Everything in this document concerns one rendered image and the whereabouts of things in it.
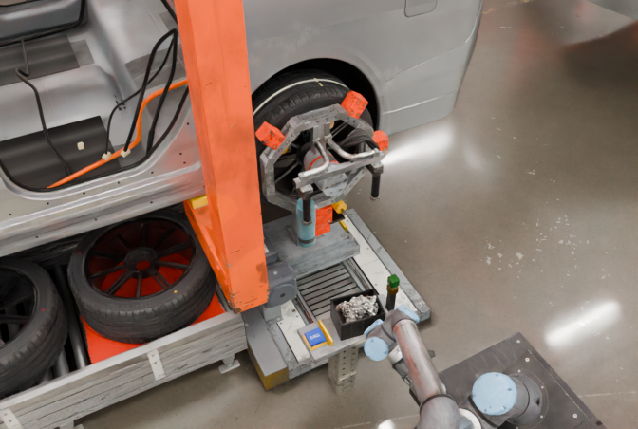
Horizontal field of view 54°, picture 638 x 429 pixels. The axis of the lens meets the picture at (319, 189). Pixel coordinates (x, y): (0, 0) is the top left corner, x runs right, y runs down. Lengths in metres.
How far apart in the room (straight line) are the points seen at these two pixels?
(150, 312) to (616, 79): 4.02
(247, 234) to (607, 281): 2.17
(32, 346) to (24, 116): 1.15
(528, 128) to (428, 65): 1.75
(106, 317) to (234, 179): 1.01
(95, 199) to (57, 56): 1.44
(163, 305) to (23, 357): 0.59
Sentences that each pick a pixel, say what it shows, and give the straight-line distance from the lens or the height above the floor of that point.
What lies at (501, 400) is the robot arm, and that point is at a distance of 2.48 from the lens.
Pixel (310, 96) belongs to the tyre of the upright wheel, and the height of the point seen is 1.17.
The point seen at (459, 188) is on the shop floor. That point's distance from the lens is 4.12.
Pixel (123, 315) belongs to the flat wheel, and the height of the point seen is 0.49.
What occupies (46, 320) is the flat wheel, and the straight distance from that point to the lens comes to 2.97.
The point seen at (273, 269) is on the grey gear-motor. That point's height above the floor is 0.41.
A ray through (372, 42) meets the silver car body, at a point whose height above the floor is 1.32.
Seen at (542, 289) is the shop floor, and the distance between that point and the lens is 3.68.
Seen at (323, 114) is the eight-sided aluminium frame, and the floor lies 1.12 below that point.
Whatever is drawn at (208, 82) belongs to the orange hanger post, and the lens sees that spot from 1.95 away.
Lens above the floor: 2.73
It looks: 43 degrees down
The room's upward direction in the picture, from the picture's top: straight up
